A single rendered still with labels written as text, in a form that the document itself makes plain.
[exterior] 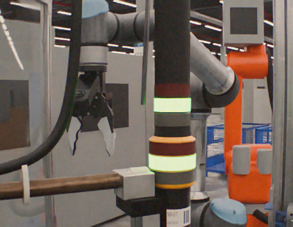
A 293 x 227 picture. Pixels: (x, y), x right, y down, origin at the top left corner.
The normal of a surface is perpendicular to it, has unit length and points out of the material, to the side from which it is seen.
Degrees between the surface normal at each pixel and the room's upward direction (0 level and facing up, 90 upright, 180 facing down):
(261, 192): 90
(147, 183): 90
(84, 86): 31
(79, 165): 90
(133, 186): 90
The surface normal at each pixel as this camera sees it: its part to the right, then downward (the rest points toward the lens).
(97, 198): 0.83, 0.04
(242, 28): -0.10, 0.07
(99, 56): 0.61, 0.06
